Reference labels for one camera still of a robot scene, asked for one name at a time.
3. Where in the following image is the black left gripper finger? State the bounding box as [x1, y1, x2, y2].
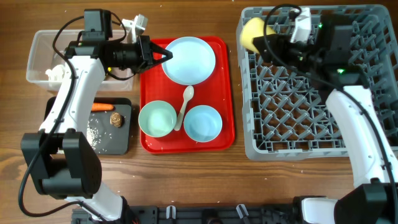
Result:
[152, 57, 170, 67]
[150, 42, 173, 59]

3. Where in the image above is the yellow plastic cup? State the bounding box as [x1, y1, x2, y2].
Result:
[239, 17, 277, 54]

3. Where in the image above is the green plastic bowl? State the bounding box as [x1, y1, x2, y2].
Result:
[138, 100, 177, 138]

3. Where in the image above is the brown food lump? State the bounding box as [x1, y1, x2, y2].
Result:
[109, 112, 124, 128]

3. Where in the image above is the blue plastic bowl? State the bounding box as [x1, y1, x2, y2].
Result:
[183, 105, 223, 142]

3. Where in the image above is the white cooked rice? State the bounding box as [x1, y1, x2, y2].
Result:
[86, 126, 102, 149]

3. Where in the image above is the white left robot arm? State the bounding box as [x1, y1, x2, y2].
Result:
[21, 9, 172, 223]

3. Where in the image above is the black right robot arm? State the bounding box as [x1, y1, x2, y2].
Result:
[240, 6, 397, 223]

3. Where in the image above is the grey dishwasher rack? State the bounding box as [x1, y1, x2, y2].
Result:
[237, 4, 397, 161]

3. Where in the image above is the black food waste tray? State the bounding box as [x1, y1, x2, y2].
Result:
[56, 95, 132, 155]

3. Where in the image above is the clear plastic waste bin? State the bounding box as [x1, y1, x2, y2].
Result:
[26, 29, 133, 91]

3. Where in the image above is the light blue plate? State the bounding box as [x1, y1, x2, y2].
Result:
[162, 37, 216, 86]

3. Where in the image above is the white plastic spoon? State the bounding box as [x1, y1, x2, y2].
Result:
[174, 85, 194, 131]

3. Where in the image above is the orange carrot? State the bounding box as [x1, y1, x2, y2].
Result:
[91, 103, 114, 112]

